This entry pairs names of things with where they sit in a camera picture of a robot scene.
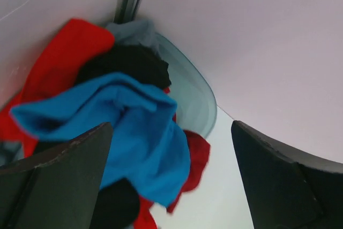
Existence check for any black t-shirt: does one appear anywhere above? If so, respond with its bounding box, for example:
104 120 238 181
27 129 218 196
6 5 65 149
74 45 172 90

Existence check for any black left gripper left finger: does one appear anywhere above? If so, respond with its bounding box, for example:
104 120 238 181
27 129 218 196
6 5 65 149
1 122 113 228

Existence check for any grey plastic basket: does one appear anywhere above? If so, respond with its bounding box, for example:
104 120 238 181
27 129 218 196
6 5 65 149
156 33 217 138

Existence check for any grey t-shirt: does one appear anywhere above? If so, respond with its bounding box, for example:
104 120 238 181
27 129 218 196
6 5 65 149
105 19 159 53

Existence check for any bright red t-shirt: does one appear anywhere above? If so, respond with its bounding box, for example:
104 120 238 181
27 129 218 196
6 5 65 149
1 18 115 157

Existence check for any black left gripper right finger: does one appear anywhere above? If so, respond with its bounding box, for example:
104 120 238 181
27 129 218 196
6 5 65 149
231 121 342 228

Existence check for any blue t-shirt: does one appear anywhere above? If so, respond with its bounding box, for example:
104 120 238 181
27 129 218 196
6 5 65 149
10 72 190 206

